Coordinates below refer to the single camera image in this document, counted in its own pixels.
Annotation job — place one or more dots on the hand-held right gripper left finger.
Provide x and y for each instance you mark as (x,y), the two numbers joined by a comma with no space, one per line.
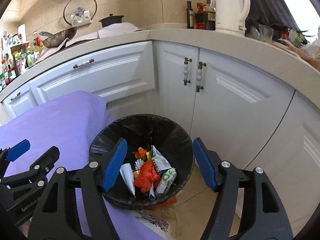
(115,165)

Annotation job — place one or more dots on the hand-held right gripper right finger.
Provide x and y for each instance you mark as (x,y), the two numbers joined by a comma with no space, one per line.
(205,162)

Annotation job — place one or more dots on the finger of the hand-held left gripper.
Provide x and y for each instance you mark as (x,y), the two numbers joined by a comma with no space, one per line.
(45,158)
(18,150)

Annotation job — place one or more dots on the short white sachet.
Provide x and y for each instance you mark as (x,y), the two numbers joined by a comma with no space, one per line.
(127,177)

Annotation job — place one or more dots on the small orange wrapper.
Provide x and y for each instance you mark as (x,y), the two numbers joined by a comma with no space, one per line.
(141,153)

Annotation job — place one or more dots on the orange plastic bag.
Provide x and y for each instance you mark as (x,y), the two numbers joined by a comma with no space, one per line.
(147,177)

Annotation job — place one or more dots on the yellow sachet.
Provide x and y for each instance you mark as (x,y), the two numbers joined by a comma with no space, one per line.
(149,155)

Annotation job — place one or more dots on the green white sachet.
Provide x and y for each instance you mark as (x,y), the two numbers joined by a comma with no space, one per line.
(166,181)

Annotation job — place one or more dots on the long white sachet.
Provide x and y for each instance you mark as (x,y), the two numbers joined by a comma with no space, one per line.
(161,160)

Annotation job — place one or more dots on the bin with black liner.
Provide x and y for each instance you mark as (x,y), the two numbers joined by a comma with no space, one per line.
(160,130)

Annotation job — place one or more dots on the purple tablecloth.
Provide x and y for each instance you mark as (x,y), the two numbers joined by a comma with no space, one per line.
(62,125)

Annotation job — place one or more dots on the small white cabinet front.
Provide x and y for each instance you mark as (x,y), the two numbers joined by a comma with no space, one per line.
(22,110)

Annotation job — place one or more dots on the broad white cabinet door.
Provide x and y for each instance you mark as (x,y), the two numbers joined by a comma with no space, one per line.
(237,120)

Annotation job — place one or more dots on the narrow white cabinet door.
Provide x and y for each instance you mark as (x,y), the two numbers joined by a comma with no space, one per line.
(172,97)

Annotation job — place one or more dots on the curved white cabinet door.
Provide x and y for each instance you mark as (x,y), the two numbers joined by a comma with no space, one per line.
(287,160)

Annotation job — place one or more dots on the wide white drawer front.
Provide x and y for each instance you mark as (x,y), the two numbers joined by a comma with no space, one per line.
(100,77)

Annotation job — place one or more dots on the group of condiment bottles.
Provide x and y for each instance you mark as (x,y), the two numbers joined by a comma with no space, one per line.
(22,60)

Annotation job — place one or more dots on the white spice rack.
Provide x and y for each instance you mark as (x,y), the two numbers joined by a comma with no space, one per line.
(15,45)

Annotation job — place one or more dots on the steel wok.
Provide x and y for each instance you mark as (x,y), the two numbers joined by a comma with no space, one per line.
(60,38)

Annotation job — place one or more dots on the paper towel roll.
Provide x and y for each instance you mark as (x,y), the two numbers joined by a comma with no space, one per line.
(21,31)

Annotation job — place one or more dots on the white stove cloth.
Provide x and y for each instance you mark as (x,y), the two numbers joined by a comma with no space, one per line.
(75,42)
(117,30)

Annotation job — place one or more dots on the glass cup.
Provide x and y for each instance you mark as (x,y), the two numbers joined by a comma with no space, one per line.
(266,33)

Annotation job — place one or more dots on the black cast iron pot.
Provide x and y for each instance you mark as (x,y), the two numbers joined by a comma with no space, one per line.
(111,21)

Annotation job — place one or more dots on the brown paper bag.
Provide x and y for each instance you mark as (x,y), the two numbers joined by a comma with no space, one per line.
(307,60)

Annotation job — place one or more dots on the soy sauce bottle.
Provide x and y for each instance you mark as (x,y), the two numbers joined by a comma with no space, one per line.
(209,17)

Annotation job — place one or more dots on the red packet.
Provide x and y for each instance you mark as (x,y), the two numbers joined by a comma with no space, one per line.
(199,17)

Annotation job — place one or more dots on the dark oil bottle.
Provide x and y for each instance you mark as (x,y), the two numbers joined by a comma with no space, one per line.
(190,17)

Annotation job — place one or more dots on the glass pot lid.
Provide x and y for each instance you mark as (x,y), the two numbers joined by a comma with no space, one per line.
(80,11)

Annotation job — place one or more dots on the white electric kettle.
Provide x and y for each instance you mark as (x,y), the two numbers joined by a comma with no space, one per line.
(228,12)

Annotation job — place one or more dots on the clear plastic bag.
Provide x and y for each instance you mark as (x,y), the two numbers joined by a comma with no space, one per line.
(310,48)

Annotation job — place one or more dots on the dark curtain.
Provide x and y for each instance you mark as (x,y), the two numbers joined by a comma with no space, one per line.
(270,2)

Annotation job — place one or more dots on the bright window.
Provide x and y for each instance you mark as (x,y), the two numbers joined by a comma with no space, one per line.
(302,5)

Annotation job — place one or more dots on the white wall lid holder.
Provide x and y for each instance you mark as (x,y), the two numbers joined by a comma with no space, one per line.
(86,20)

